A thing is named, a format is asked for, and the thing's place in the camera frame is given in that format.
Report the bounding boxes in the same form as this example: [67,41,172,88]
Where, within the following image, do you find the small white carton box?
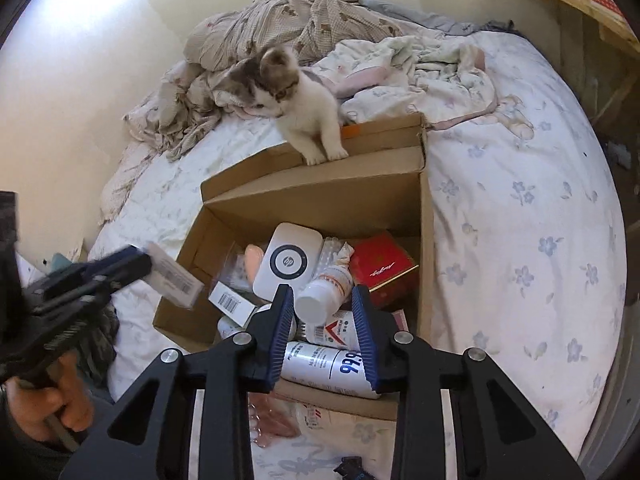
[143,243,204,310]

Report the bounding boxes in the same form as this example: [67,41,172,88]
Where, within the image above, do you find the white pill bottle red label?
[294,266,354,326]

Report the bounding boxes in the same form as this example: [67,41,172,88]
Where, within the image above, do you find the white hp wireless charger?
[253,222,323,302]

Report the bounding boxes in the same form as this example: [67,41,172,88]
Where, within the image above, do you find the left hand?
[6,352,94,442]

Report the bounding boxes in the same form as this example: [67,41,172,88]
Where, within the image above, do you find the camouflage cloth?
[76,304,119,388]

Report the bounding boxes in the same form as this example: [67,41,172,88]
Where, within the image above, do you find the white barcode carton box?
[208,282,270,328]

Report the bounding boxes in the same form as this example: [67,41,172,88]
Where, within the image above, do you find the white spray can blue print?
[281,341,380,400]

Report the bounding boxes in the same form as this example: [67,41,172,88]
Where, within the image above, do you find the red box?
[349,232,420,309]

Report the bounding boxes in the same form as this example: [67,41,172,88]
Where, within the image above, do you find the peach tube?
[235,244,265,286]

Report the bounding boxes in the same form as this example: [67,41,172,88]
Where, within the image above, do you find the white floral bed sheet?
[90,32,627,458]

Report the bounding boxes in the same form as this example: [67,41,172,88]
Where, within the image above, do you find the brown cardboard box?
[152,112,436,421]

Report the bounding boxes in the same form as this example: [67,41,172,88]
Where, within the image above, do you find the grey and white kitten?
[217,44,348,166]

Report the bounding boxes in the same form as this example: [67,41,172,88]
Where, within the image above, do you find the white floral crumpled duvet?
[311,36,498,130]

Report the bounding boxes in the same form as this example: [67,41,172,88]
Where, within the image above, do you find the beige patterned blanket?
[101,0,401,222]

